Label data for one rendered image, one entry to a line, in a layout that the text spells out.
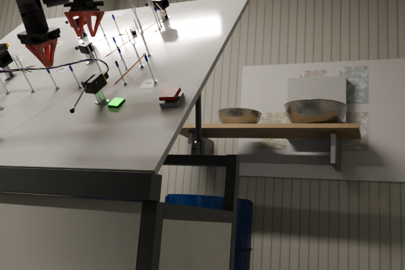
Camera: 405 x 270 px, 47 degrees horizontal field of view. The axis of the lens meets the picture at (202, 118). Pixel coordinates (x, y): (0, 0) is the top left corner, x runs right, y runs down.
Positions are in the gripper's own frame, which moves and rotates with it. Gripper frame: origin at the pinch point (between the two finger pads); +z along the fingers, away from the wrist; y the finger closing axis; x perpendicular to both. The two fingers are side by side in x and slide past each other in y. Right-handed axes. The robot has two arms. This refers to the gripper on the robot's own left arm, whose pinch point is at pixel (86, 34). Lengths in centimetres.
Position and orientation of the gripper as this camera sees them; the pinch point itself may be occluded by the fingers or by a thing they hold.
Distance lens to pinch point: 140.4
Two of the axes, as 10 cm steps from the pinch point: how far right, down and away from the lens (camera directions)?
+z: 0.3, 9.7, 2.4
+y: -8.5, -1.0, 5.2
